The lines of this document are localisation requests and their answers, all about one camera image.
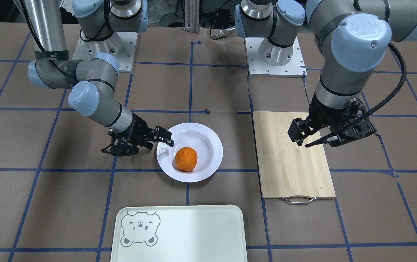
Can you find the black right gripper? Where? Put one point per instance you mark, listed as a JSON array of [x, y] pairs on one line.
[[138, 128]]

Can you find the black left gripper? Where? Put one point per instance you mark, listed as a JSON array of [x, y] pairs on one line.
[[320, 110]]

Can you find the orange fruit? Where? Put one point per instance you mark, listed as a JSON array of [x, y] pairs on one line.
[[186, 159]]

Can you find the white ceramic plate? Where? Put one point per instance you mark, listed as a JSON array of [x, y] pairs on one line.
[[203, 140]]

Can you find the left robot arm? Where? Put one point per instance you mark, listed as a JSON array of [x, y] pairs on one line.
[[352, 35]]

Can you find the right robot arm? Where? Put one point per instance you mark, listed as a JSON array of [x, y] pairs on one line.
[[92, 81]]

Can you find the cream bear tray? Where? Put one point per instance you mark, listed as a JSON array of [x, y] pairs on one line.
[[203, 233]]

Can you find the bamboo cutting board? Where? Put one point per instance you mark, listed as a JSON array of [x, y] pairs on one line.
[[286, 170]]

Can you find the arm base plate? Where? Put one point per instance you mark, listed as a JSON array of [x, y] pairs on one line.
[[121, 45], [267, 60]]

